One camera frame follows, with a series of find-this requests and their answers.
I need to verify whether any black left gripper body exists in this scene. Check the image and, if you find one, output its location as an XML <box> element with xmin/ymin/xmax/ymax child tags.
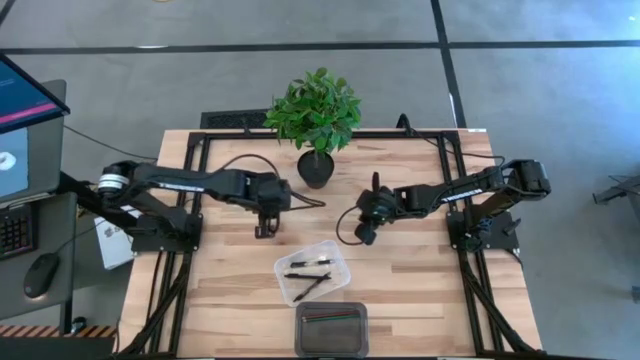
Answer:
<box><xmin>255</xmin><ymin>198</ymin><xmax>284</xmax><ymax>229</ymax></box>

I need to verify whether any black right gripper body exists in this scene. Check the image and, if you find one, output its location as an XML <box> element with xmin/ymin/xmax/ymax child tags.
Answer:
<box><xmin>358</xmin><ymin>187</ymin><xmax>404</xmax><ymax>226</ymax></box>

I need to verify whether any black pen with white sections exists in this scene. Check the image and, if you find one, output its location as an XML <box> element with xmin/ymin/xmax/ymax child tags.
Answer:
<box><xmin>289</xmin><ymin>258</ymin><xmax>336</xmax><ymax>268</ymax></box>

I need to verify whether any clear plastic container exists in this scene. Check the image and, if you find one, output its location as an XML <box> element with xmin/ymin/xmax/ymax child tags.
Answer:
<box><xmin>273</xmin><ymin>239</ymin><xmax>352</xmax><ymax>308</ymax></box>

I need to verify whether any green plant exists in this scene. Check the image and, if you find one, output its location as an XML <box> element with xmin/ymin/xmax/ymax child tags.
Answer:
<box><xmin>262</xmin><ymin>67</ymin><xmax>363</xmax><ymax>190</ymax></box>

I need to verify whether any dark grey plastic container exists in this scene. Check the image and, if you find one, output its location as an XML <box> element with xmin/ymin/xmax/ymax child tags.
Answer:
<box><xmin>293</xmin><ymin>301</ymin><xmax>370</xmax><ymax>359</ymax></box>

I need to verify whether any black perforated floor mat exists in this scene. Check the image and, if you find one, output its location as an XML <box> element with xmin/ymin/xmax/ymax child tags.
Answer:
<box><xmin>199</xmin><ymin>107</ymin><xmax>274</xmax><ymax>130</ymax></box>

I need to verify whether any white cardboard box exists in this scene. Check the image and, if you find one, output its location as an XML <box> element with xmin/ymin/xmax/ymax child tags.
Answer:
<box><xmin>93</xmin><ymin>207</ymin><xmax>136</xmax><ymax>271</ymax></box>

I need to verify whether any grey side desk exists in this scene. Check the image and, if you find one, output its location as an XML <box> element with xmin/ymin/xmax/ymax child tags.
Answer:
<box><xmin>0</xmin><ymin>192</ymin><xmax>79</xmax><ymax>321</ymax></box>

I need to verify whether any black computer mouse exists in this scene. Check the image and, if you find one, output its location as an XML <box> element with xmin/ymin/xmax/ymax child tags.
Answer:
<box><xmin>22</xmin><ymin>252</ymin><xmax>61</xmax><ymax>301</ymax></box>

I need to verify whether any grey display screen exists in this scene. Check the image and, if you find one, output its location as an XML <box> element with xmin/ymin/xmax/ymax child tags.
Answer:
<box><xmin>0</xmin><ymin>78</ymin><xmax>67</xmax><ymax>204</ymax></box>

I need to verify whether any dark metal stand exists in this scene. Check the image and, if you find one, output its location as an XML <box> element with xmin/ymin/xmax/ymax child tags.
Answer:
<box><xmin>592</xmin><ymin>174</ymin><xmax>640</xmax><ymax>206</ymax></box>

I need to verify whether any black keyboard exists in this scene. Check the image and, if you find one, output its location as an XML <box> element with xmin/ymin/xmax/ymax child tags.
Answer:
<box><xmin>0</xmin><ymin>202</ymin><xmax>37</xmax><ymax>261</ymax></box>

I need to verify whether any tilted monitor with blue screen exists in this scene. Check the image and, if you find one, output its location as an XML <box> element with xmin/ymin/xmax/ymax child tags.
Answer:
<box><xmin>0</xmin><ymin>52</ymin><xmax>71</xmax><ymax>136</ymax></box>

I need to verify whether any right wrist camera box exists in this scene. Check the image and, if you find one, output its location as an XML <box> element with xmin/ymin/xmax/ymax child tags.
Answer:
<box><xmin>353</xmin><ymin>222</ymin><xmax>379</xmax><ymax>247</ymax></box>

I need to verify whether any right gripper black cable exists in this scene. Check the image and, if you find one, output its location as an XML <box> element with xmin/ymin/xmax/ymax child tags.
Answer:
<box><xmin>335</xmin><ymin>204</ymin><xmax>369</xmax><ymax>247</ymax></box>

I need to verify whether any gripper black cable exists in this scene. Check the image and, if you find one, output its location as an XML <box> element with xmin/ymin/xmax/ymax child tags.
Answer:
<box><xmin>217</xmin><ymin>153</ymin><xmax>327</xmax><ymax>211</ymax></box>
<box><xmin>335</xmin><ymin>204</ymin><xmax>369</xmax><ymax>247</ymax></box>

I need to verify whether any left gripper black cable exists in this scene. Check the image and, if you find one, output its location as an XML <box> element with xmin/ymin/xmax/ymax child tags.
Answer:
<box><xmin>217</xmin><ymin>153</ymin><xmax>327</xmax><ymax>211</ymax></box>

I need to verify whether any black aluminium table frame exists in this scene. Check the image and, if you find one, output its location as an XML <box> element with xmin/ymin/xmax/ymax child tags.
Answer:
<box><xmin>117</xmin><ymin>129</ymin><xmax>541</xmax><ymax>357</ymax></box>

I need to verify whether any black power cable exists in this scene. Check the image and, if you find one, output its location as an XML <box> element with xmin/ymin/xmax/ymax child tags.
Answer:
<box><xmin>394</xmin><ymin>112</ymin><xmax>507</xmax><ymax>169</ymax></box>

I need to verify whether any thin black floor cable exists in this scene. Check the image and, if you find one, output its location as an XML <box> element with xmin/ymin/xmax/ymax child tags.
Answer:
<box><xmin>62</xmin><ymin>123</ymin><xmax>159</xmax><ymax>162</ymax></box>

